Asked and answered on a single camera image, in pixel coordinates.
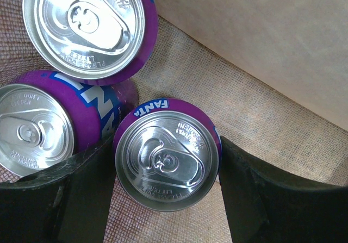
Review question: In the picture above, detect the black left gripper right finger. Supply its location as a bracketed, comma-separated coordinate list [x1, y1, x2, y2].
[219, 138, 347, 242]

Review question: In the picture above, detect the brown canvas tote bag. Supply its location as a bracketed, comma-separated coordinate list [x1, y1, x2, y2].
[0, 0, 348, 243]

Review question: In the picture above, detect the purple fanta can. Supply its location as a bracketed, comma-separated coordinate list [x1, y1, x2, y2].
[113, 98, 222, 212]
[1, 70, 139, 177]
[22, 0, 158, 85]

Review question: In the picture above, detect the purple Fanta can back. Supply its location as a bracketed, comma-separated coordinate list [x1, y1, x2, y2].
[113, 98, 222, 212]

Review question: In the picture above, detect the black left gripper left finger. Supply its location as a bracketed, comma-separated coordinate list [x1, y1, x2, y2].
[1, 135, 116, 242]

